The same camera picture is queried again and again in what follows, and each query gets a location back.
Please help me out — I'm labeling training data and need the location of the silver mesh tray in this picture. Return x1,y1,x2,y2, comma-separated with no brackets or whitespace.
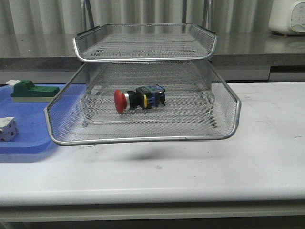
72,22,218,62
50,60,241,146
80,91,215,124

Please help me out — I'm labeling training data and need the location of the red emergency stop button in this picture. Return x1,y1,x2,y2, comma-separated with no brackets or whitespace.
114,85,166,114

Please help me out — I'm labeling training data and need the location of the white appliance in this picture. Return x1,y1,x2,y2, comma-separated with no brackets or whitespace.
268,0,305,35

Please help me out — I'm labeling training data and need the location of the silver rack frame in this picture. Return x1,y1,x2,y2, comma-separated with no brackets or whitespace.
81,0,219,128

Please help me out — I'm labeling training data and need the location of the blue plastic tray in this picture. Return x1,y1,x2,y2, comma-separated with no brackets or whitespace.
0,83,86,155

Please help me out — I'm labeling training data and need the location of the green electrical module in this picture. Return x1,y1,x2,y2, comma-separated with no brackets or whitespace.
6,80,60,103

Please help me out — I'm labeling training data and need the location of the grey steel counter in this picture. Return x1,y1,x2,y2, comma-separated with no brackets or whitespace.
0,32,305,84

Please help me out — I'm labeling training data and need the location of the white terminal block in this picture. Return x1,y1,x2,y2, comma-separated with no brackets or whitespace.
0,117,18,142

